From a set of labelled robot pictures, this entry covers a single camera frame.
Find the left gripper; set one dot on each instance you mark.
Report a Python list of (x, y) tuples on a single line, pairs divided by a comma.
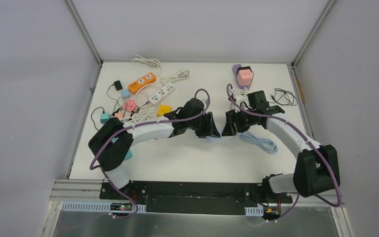
[(203, 123)]

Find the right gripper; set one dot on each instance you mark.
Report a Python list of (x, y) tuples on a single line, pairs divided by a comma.
[(230, 128)]

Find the light blue power strip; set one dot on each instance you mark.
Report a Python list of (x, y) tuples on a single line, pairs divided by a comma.
[(211, 139)]

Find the yellow white cube socket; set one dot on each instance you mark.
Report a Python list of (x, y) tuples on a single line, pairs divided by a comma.
[(163, 109)]

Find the pink cube socket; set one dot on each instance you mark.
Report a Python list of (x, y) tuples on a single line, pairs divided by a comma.
[(245, 77)]

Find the purple power strip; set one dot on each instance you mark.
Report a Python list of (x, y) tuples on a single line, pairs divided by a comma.
[(237, 73)]

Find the teal power strip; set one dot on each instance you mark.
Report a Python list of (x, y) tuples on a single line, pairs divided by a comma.
[(128, 156)]

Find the salmon pink charger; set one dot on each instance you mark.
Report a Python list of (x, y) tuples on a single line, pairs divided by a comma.
[(119, 115)]

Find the teal usb charger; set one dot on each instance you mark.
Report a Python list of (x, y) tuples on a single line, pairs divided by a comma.
[(104, 117)]

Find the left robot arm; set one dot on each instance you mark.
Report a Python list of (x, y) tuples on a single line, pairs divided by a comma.
[(113, 141)]

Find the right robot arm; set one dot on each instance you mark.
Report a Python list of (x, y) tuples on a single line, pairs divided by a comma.
[(316, 170)]

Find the pink round socket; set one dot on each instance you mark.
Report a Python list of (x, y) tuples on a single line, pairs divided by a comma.
[(129, 105)]

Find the white power strip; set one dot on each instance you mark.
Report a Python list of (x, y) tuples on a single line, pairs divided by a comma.
[(162, 94)]

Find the orange power strip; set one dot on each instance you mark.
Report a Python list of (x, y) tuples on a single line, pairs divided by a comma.
[(141, 82)]

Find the light blue small charger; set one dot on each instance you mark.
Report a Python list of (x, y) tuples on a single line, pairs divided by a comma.
[(125, 93)]

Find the small black charger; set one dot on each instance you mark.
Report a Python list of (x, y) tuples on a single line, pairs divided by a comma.
[(118, 86)]

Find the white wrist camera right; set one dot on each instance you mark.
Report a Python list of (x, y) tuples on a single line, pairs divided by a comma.
[(238, 98)]

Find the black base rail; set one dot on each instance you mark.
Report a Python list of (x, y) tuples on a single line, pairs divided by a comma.
[(202, 198)]

